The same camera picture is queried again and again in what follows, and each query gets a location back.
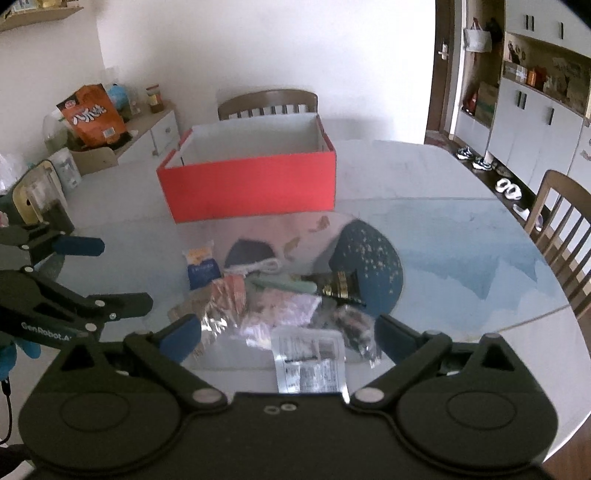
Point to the red cardboard box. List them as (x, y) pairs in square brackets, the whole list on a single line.
[(263, 165)]

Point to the blue globe toy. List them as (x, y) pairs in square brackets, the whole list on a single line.
[(118, 96)]

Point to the white side cabinet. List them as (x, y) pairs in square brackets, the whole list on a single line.
[(154, 135)]

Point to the silver triangular snack bag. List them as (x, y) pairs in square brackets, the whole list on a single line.
[(219, 308)]

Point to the wooden chair behind box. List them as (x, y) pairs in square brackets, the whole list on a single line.
[(272, 102)]

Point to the orange chip bag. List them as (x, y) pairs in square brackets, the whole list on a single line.
[(93, 117)]

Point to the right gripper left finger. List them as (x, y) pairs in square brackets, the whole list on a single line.
[(158, 357)]

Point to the white wall cabinet unit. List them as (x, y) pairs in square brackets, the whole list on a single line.
[(527, 102)]

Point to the wooden chair at right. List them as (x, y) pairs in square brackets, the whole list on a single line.
[(559, 225)]

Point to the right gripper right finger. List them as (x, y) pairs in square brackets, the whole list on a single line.
[(416, 356)]

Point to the red lidded sauce jar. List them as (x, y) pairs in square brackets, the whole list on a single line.
[(154, 99)]

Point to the pink printed snack bag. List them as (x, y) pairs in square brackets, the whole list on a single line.
[(270, 308)]

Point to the white hanging tote bag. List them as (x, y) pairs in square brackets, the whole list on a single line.
[(477, 40)]

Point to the blue white snack packet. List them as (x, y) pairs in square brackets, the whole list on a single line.
[(202, 268)]

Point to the clear dark snack packet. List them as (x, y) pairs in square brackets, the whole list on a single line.
[(357, 329)]

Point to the mint green flat tool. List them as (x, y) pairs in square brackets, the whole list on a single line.
[(286, 282)]

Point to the black gold snack packet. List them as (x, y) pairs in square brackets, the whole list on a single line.
[(343, 286)]

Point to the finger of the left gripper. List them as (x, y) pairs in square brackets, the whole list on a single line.
[(58, 307), (44, 241)]

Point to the clear labelled snack bag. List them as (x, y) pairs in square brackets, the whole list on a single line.
[(309, 361)]

